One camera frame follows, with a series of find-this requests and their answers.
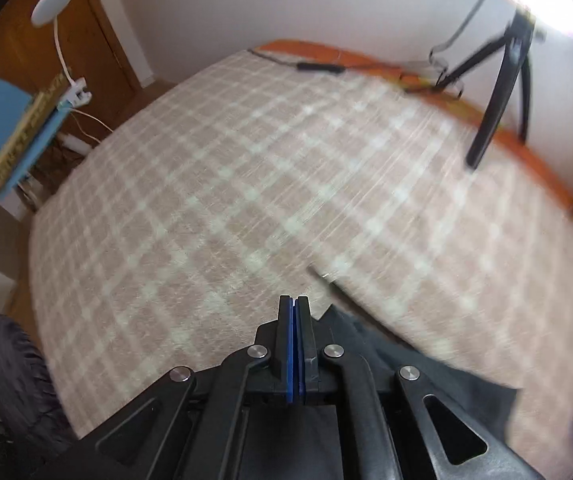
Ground black ring light cable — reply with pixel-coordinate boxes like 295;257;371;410
249;0;492;97

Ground plaid bed sheet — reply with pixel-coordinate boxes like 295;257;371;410
29;49;573;461

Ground gold patterned strip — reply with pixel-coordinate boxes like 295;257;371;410
0;74;67;189

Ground black ring light tripod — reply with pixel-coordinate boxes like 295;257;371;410
466;7;547;170

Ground white power strip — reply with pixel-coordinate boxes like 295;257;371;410
58;132;90;152

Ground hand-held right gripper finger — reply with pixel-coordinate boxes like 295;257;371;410
296;296;547;480
41;296;294;480

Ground white cable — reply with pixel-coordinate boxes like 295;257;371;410
68;106;115;135

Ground white desk lamp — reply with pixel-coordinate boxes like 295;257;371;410
30;0;92;107

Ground dark grey pants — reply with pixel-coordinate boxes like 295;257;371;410
309;266;519;480

